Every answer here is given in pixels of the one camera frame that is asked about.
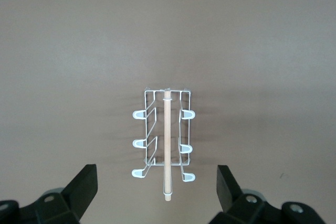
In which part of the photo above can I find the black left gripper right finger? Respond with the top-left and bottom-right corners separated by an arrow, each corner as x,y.
209,164 -> 326,224

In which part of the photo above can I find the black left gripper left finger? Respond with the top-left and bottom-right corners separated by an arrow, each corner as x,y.
0,164 -> 99,224

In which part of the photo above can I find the brown table mat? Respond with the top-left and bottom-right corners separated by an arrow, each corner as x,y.
0,0 -> 336,224

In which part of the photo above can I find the white wire cup holder rack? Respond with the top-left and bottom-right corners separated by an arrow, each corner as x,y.
130,86 -> 196,202

